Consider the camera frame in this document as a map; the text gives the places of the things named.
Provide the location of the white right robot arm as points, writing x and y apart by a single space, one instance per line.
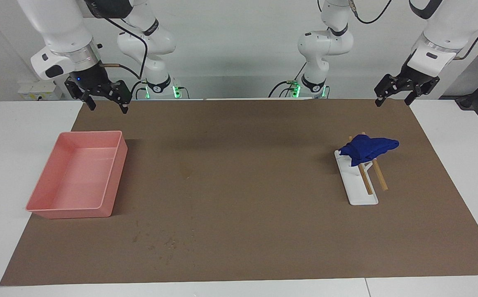
57 24

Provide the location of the pink plastic bin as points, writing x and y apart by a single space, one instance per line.
78 177

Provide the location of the blue towel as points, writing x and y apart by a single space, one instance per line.
366 148

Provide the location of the brown table mat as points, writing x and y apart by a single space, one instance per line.
243 206

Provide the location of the wooden rack rod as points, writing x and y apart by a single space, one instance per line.
380 177
366 181

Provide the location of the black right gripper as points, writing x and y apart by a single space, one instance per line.
94 80

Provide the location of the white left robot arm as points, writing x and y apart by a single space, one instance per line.
325 41

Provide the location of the white wall socket box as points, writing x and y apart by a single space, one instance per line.
36 90

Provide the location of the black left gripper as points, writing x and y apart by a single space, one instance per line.
408 80

